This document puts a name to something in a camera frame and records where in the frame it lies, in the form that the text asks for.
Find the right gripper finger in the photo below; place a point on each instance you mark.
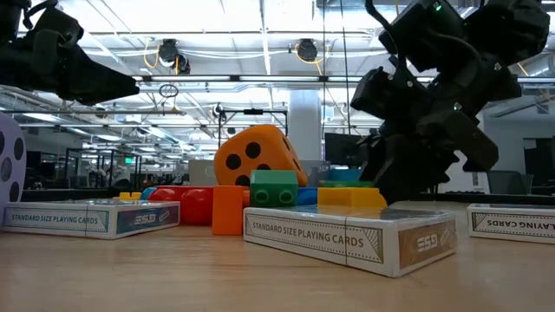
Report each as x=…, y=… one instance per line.
x=412, y=169
x=374, y=164

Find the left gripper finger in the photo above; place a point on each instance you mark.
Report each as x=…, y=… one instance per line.
x=95, y=84

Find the yellow toy block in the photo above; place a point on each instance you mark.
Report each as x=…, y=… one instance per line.
x=128, y=196
x=347, y=197

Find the large blue toy block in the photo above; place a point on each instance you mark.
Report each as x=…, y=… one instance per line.
x=307, y=196

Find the playing card box brown print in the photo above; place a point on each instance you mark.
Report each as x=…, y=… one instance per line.
x=325, y=238

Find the small green toy block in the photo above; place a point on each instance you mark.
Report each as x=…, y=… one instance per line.
x=273, y=190

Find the purple foam die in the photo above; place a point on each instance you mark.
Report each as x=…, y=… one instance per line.
x=11, y=164

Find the playing card box black print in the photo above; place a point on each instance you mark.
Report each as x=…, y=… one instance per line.
x=511, y=223

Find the orange foam die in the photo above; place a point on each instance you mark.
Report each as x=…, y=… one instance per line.
x=256, y=151

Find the playing card box teal print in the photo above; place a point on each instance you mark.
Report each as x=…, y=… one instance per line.
x=86, y=216

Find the slim orange toy block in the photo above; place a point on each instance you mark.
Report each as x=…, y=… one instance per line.
x=227, y=210

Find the red toy block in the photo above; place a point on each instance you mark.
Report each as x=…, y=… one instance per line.
x=195, y=206

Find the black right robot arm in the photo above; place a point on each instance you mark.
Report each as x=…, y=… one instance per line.
x=498, y=30

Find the black monitor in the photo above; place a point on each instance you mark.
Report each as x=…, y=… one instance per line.
x=342, y=149

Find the dark grey plastic bin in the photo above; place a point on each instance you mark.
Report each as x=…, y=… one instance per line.
x=316, y=171

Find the white column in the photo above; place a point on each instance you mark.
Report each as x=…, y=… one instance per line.
x=304, y=125

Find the grey chair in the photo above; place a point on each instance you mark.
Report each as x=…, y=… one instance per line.
x=507, y=182

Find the light grey plastic bin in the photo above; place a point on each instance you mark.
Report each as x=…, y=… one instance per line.
x=201, y=172

